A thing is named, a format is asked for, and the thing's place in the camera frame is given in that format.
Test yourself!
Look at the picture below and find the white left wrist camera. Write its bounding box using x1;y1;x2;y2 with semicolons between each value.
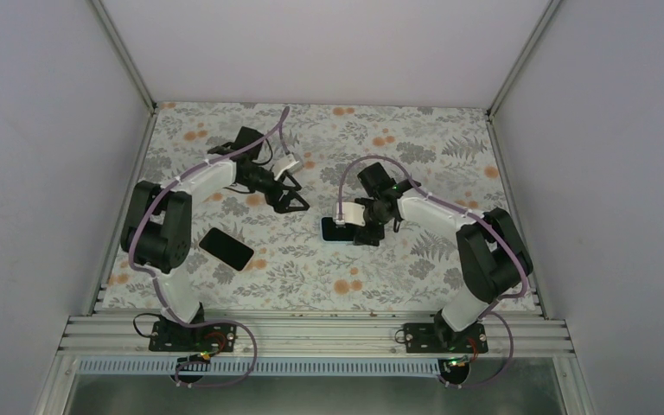
271;153;303;181

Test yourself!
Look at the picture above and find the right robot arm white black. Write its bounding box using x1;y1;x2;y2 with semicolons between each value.
334;156;533;352

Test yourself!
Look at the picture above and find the black bare phone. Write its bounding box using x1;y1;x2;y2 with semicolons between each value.
199;227;255;271

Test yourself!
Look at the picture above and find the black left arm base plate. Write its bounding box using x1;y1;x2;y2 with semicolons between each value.
148;317;238;354

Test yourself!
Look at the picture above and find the white slotted cable duct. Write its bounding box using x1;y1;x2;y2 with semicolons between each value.
76;356;458;378

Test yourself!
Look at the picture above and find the floral patterned table mat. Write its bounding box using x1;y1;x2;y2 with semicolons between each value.
104;102;507;313

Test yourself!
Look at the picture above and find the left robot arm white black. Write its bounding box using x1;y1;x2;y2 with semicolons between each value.
120;127;310;350

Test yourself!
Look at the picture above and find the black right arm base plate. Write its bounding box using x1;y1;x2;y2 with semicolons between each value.
393;322;488;354

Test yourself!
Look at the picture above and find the aluminium front rail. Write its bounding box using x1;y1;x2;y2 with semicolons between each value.
58;311;575;358

